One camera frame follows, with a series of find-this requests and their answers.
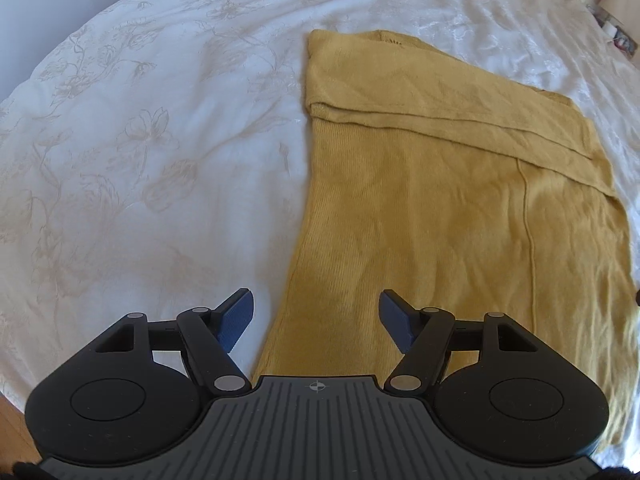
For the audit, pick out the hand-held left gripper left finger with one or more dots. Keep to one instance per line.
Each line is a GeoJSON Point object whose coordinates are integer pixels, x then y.
{"type": "Point", "coordinates": [235, 322]}

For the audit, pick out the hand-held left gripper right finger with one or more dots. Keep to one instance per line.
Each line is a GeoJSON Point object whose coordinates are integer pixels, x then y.
{"type": "Point", "coordinates": [395, 320]}

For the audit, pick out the yellow knitted sweater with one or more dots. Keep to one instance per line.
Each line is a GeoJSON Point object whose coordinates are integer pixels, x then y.
{"type": "Point", "coordinates": [425, 235]}

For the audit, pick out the white floral duvet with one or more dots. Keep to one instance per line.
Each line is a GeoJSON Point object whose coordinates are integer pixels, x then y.
{"type": "Point", "coordinates": [150, 110]}

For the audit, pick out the wooden photo frame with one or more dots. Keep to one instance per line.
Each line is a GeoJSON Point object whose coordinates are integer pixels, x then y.
{"type": "Point", "coordinates": [624, 40]}

